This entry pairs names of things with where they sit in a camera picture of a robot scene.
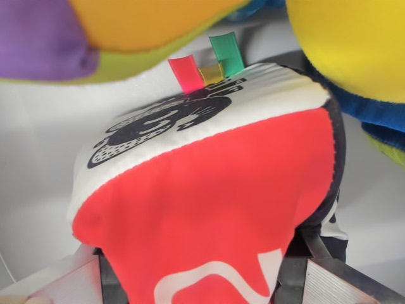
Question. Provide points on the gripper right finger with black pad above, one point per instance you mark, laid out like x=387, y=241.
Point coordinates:
x=319, y=282

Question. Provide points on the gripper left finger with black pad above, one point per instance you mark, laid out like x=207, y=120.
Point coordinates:
x=63, y=282

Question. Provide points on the red white black cloth cube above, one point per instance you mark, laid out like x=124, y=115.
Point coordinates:
x=215, y=196

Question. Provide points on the grey plastic bin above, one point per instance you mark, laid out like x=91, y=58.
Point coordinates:
x=38, y=142

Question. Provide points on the yellow ball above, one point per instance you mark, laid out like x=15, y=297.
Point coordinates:
x=351, y=44

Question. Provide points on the orange cloth cube number six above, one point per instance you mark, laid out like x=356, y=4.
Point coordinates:
x=126, y=28

